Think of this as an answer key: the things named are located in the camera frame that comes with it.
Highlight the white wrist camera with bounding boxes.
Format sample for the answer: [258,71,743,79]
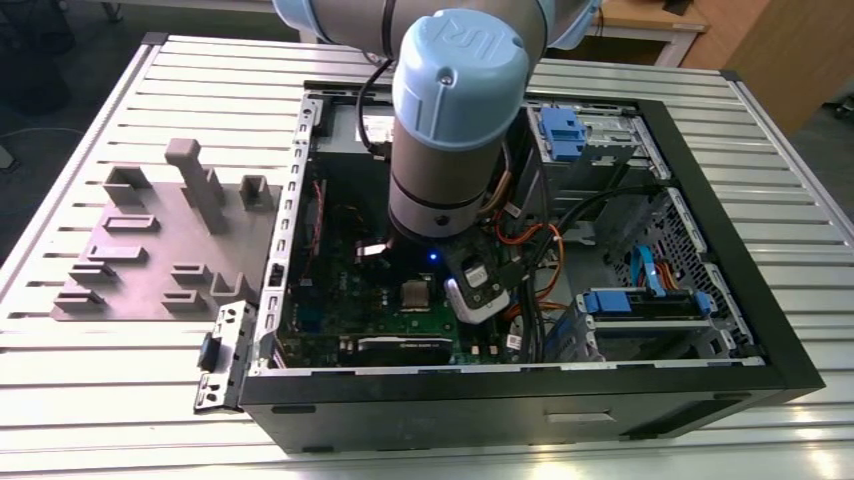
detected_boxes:
[440,238,513,326]

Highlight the blue flat data wire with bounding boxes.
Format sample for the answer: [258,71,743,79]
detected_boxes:
[625,244,668,296]

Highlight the orange flat data wire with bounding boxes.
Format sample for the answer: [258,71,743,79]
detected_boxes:
[656,262,683,295]

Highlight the grey power supply unit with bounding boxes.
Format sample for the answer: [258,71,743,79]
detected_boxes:
[310,103,396,236]

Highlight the thin black tool cable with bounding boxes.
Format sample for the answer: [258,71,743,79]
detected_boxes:
[354,53,396,162]

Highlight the black chair base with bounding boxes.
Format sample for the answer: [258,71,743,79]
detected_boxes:
[823,93,854,121]

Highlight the metal expansion slot latch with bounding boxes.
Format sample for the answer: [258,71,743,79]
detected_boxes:
[192,299,258,414]

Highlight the silver CPU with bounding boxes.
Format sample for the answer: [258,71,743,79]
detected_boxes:
[398,278,433,314]

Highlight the low metal disk bay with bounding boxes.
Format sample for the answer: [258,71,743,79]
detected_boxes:
[565,299,761,362]

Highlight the black PC case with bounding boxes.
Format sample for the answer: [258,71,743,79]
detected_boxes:
[236,79,828,454]

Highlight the wooden desk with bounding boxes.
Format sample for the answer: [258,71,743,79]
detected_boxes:
[292,0,708,69]

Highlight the orange wire bundle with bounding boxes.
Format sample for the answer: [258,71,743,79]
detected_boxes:
[496,222,568,321]

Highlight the green motherboard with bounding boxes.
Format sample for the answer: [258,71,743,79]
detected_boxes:
[276,219,528,366]

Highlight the wooden cabinet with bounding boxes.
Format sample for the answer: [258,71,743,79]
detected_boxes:
[679,0,854,136]

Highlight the blue plastic disk carrier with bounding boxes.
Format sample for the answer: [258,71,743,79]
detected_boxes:
[540,107,588,162]

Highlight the grey parts rack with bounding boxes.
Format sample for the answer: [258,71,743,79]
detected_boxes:
[49,138,285,324]

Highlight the CPU socket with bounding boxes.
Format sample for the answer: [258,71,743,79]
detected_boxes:
[396,277,445,317]

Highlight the black graphics card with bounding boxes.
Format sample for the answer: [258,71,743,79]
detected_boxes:
[336,335,454,366]

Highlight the hard disk in blue carrier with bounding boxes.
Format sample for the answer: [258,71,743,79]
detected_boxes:
[576,289,713,321]

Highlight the black cable bundle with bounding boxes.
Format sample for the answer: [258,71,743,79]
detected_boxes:
[516,184,668,362]

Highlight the tall metal drive cage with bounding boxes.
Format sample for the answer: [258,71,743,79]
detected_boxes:
[516,102,672,221]

